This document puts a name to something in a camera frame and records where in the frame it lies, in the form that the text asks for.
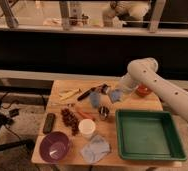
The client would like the green plastic tray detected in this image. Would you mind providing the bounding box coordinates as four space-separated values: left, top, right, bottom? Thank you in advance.
115 109 187 161

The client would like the blue crumpled cloth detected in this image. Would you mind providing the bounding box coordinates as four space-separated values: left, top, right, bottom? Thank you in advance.
80 135 110 164

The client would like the purple plastic bowl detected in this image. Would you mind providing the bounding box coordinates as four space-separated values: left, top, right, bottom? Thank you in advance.
39 131 70 163

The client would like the yellow banana peel toy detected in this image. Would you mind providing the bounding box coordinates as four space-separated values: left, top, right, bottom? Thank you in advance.
59 89 80 101

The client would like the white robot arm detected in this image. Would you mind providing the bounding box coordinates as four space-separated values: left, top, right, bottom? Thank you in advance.
118 57 188 123

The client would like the black handled knife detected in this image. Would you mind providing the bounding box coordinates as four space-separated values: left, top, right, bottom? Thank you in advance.
77 87 96 101

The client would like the orange carrot toy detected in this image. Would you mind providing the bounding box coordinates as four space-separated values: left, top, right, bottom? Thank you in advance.
77 110 95 121

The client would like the person in background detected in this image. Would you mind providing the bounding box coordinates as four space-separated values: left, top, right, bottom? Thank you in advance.
102 0 151 27

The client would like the white paper cup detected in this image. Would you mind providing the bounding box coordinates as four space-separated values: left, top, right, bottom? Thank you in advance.
78 119 96 139

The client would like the dark grape bunch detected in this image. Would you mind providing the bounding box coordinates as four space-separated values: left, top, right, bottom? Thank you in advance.
61 108 79 136

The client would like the black remote control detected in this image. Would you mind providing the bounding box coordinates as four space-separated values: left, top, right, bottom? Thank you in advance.
43 113 55 134

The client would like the wooden table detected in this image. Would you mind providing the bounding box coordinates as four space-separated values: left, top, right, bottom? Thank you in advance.
31 79 183 168

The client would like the small metal tin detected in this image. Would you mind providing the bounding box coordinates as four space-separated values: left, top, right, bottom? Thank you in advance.
101 84 110 95

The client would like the metal cup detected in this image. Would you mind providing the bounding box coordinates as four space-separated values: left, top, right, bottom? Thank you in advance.
98 106 110 120

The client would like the orange bowl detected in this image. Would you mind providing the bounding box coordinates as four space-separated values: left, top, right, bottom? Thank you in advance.
135 84 151 97

